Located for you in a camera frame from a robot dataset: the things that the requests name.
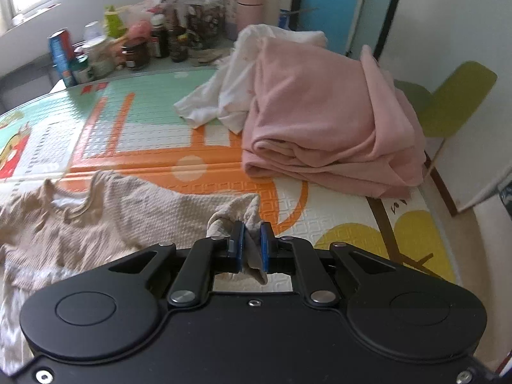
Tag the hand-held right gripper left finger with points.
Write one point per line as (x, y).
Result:
(239, 244)

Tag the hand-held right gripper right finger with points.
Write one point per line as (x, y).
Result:
(266, 248)

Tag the beige and white dress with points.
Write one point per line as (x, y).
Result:
(120, 216)

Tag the pink folded cloth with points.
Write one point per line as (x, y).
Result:
(320, 120)

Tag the crumpled white garment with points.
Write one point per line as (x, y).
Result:
(232, 88)

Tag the printed foam play mat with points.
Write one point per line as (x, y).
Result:
(160, 100)

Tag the brown glass bottle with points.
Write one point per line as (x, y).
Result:
(160, 40)
(178, 46)

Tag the dark jam jar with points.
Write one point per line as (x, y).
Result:
(135, 58)

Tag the pink canister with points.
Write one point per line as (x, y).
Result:
(250, 14)

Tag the green-lid white jar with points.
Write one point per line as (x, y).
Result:
(82, 72)

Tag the pink and white plastic bag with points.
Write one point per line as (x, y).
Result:
(140, 30)

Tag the green chair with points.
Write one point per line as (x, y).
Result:
(456, 100)

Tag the blue door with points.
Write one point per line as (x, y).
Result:
(328, 8)

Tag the green snack packet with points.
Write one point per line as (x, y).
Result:
(114, 22)

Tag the blue snack can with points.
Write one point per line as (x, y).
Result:
(62, 56)

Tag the grey padded bed rail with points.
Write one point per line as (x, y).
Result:
(20, 80)

